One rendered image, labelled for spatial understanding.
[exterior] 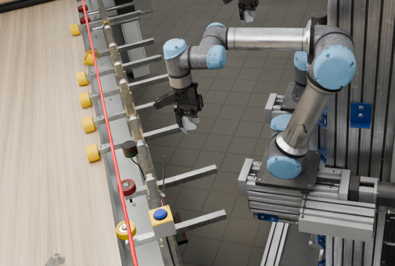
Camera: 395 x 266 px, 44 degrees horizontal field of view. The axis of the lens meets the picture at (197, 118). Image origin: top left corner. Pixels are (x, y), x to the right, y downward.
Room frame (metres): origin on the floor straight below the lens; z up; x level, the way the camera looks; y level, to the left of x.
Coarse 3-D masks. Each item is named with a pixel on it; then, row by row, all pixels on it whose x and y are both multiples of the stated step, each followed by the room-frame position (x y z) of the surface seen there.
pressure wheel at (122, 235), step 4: (120, 224) 1.42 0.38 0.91; (124, 224) 1.42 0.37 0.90; (132, 224) 1.41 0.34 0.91; (116, 228) 1.40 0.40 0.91; (120, 228) 1.40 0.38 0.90; (124, 228) 1.39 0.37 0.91; (132, 228) 1.38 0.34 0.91; (116, 232) 1.38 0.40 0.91; (120, 232) 1.38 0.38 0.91; (124, 232) 1.37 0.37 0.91; (132, 232) 1.37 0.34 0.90; (120, 236) 1.36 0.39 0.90; (124, 236) 1.36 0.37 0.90; (132, 236) 1.37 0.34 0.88; (128, 240) 1.39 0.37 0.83
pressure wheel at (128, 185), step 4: (124, 180) 1.68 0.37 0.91; (128, 180) 1.68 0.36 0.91; (132, 180) 1.67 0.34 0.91; (124, 184) 1.65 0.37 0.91; (128, 184) 1.65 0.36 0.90; (132, 184) 1.64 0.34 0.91; (124, 188) 1.63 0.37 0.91; (128, 188) 1.62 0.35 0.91; (132, 188) 1.62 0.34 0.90; (124, 192) 1.61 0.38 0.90; (128, 192) 1.61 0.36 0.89; (132, 192) 1.62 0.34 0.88
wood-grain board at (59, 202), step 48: (0, 48) 3.36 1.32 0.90; (48, 48) 3.22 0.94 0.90; (0, 96) 2.66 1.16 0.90; (48, 96) 2.55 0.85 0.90; (0, 144) 2.15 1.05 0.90; (48, 144) 2.07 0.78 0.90; (0, 192) 1.76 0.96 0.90; (48, 192) 1.70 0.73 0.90; (96, 192) 1.64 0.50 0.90; (0, 240) 1.46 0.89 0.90; (48, 240) 1.41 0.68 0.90; (96, 240) 1.36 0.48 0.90
